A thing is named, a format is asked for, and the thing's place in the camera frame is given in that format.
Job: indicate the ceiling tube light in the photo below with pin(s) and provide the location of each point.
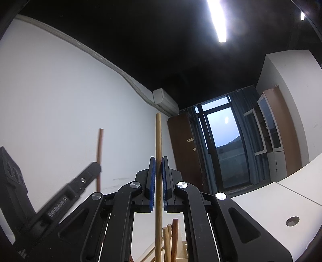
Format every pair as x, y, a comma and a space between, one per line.
217, 22
303, 16

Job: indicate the brown wooden door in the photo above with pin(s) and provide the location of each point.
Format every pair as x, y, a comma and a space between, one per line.
183, 151

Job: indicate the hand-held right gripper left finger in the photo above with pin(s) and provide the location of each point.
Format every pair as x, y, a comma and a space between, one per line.
152, 186

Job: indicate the white air conditioner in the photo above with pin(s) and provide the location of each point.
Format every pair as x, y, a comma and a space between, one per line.
163, 99

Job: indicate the cream slotted utensil holder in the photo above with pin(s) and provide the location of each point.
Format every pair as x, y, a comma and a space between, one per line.
183, 254

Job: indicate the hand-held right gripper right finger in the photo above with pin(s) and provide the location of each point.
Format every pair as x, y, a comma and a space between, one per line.
165, 186

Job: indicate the dark framed glass window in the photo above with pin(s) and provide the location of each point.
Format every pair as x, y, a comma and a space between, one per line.
224, 141

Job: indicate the dark brown chopstick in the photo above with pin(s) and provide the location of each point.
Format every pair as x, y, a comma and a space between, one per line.
100, 148
175, 239

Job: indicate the grey wall conduit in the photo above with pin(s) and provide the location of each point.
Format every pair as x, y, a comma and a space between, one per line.
100, 56

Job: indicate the blue curtain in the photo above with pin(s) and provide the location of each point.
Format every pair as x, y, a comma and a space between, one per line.
254, 171

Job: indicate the light bamboo chopstick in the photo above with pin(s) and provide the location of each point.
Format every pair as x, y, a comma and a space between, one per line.
158, 141
166, 244
169, 226

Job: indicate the wooden cabinet with glass door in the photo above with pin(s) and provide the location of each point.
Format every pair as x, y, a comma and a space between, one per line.
289, 141

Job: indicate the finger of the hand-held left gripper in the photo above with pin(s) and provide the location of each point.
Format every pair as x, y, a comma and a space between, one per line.
85, 177

